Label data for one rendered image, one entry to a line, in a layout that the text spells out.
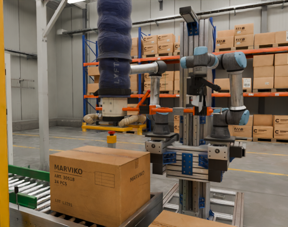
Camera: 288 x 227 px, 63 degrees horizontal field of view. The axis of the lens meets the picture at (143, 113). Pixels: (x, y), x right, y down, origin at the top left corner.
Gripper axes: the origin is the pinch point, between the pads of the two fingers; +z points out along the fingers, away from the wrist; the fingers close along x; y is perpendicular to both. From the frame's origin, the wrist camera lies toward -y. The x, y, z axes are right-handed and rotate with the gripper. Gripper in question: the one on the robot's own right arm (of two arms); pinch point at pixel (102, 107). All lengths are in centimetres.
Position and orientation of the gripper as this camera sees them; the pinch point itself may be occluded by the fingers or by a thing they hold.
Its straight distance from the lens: 201.4
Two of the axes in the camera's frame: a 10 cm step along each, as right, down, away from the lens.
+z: 0.1, 10.0, 0.3
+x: 4.6, -0.3, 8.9
